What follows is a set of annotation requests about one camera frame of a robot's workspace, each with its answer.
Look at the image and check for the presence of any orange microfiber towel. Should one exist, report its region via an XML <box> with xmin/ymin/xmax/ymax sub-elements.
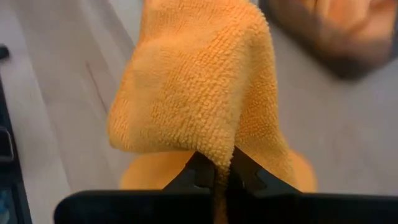
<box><xmin>273</xmin><ymin>0</ymin><xmax>397</xmax><ymax>63</ymax></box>
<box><xmin>107</xmin><ymin>0</ymin><xmax>318</xmax><ymax>224</ymax></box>

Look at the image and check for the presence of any black aluminium table frame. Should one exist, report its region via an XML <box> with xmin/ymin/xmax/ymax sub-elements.
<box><xmin>0</xmin><ymin>43</ymin><xmax>34</xmax><ymax>224</ymax></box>

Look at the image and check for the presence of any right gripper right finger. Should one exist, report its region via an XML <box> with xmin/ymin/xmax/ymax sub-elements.
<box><xmin>229</xmin><ymin>146</ymin><xmax>301</xmax><ymax>194</ymax></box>

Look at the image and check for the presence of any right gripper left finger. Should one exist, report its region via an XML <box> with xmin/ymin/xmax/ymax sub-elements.
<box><xmin>163</xmin><ymin>151</ymin><xmax>215</xmax><ymax>194</ymax></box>

